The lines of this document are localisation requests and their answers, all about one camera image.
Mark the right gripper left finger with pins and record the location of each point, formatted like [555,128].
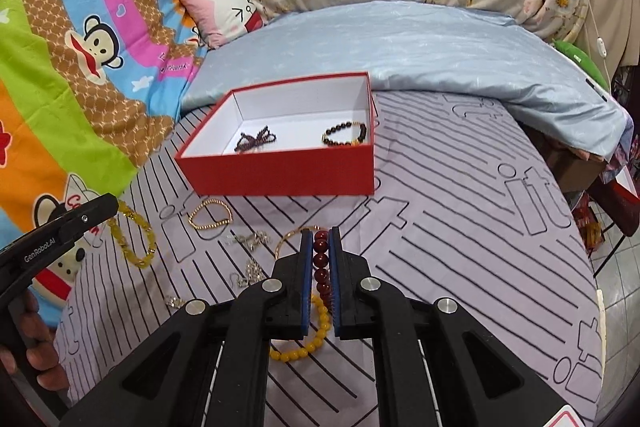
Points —
[290,315]

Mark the light blue quilt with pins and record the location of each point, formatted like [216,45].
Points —
[405,45]

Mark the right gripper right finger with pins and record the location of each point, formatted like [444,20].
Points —
[352,318]

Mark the red cardboard box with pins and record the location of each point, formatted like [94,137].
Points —
[308,136]

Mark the pink cat pillow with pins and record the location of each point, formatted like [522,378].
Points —
[222,21]

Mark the silver earring upper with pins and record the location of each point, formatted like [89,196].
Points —
[250,241]

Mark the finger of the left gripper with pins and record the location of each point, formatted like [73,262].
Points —
[56,226]

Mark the person left hand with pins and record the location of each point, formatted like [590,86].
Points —
[42,356]

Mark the silver earring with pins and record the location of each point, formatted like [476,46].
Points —
[250,241]
[252,274]

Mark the silver earring lower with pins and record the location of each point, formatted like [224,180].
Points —
[252,274]

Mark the green object behind quilt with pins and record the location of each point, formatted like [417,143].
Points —
[582,59]

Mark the colourful monkey cartoon blanket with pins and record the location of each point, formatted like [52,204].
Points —
[89,90]

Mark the gold bangle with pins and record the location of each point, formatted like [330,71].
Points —
[286,237]

